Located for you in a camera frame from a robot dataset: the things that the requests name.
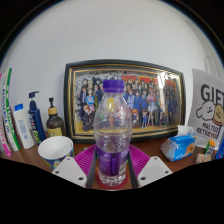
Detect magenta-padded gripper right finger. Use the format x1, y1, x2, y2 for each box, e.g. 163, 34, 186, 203
127, 144, 174, 189

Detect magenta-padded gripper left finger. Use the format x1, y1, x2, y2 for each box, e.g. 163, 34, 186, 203
51, 144, 98, 189

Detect clear purple-capped water bottle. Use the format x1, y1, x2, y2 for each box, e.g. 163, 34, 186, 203
93, 79, 133, 188

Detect blue patterned mug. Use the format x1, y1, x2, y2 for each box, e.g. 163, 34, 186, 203
37, 135, 75, 171

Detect flat round red coaster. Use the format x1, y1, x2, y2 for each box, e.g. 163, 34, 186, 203
94, 170, 130, 191

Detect blue tissue pack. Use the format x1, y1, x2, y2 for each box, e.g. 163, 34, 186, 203
159, 124, 198, 163

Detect brown pump bottle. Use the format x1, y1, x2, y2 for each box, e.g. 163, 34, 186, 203
45, 97, 67, 138

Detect small beige snack packet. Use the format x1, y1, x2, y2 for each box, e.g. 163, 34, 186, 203
194, 152, 213, 165

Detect dark blue pump bottle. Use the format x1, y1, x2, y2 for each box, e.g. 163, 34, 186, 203
27, 90, 48, 144

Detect small orange white box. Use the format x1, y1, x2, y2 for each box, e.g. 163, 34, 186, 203
203, 139, 217, 158

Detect white blue-capped bottle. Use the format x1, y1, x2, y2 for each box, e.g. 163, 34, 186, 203
13, 103, 36, 150

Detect blue detergent bottle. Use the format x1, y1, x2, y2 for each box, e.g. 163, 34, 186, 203
214, 134, 224, 160

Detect tall pink box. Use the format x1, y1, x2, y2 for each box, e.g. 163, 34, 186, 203
0, 73, 13, 158

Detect framed group picture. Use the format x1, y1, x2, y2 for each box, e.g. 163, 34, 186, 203
63, 59, 186, 145

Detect tall green white box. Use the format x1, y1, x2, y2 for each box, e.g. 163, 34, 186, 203
1, 67, 21, 153

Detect white paper gift bag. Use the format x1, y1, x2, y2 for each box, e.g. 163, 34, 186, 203
187, 68, 224, 150

